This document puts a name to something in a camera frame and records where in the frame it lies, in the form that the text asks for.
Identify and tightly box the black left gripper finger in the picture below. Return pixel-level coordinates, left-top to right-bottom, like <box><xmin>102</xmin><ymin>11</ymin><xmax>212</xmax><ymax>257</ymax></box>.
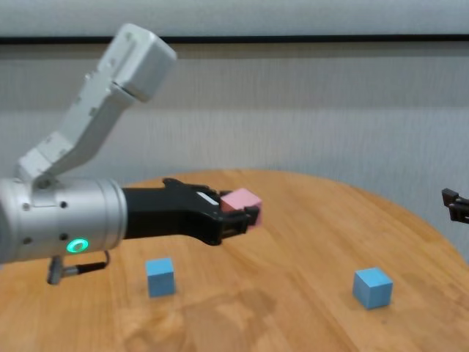
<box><xmin>217</xmin><ymin>205</ymin><xmax>261</xmax><ymax>240</ymax></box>
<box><xmin>207</xmin><ymin>187</ymin><xmax>235</xmax><ymax>202</ymax></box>

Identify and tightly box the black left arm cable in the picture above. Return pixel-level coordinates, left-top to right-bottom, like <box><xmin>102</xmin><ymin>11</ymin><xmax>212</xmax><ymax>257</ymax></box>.
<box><xmin>46</xmin><ymin>250</ymin><xmax>111</xmax><ymax>285</ymax></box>

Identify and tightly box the blue wooden cube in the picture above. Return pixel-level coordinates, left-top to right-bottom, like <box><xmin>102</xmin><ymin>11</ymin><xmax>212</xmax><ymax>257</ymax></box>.
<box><xmin>145</xmin><ymin>257</ymin><xmax>177</xmax><ymax>298</ymax></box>
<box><xmin>352</xmin><ymin>266</ymin><xmax>394</xmax><ymax>311</ymax></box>

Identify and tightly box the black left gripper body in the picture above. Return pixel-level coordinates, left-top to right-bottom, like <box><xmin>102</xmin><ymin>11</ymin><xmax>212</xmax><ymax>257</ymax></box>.
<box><xmin>122</xmin><ymin>177</ymin><xmax>225</xmax><ymax>247</ymax></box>

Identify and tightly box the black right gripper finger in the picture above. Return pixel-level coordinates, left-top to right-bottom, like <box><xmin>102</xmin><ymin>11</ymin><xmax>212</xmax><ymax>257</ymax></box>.
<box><xmin>441</xmin><ymin>187</ymin><xmax>469</xmax><ymax>224</ymax></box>

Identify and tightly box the pink wooden cube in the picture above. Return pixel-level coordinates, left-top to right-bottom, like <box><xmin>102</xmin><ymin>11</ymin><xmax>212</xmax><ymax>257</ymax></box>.
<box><xmin>221</xmin><ymin>188</ymin><xmax>264</xmax><ymax>230</ymax></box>

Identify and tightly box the black wall strip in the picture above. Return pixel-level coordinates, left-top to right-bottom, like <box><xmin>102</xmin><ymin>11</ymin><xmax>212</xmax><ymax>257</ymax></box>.
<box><xmin>0</xmin><ymin>34</ymin><xmax>469</xmax><ymax>46</ymax></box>

